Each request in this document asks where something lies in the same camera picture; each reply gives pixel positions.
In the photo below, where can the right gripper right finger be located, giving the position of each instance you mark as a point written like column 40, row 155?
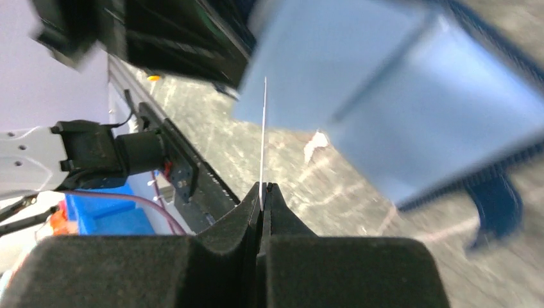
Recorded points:
column 301, row 269

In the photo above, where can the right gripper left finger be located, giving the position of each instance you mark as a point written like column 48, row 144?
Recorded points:
column 211, row 269

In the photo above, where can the blue leather card holder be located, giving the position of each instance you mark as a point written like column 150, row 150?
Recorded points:
column 421, row 97

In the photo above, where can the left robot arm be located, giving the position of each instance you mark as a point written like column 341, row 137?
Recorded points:
column 76, row 154

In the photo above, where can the silver credit card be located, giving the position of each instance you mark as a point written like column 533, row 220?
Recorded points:
column 262, row 144

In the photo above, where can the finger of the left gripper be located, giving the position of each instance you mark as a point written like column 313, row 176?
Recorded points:
column 203, row 40

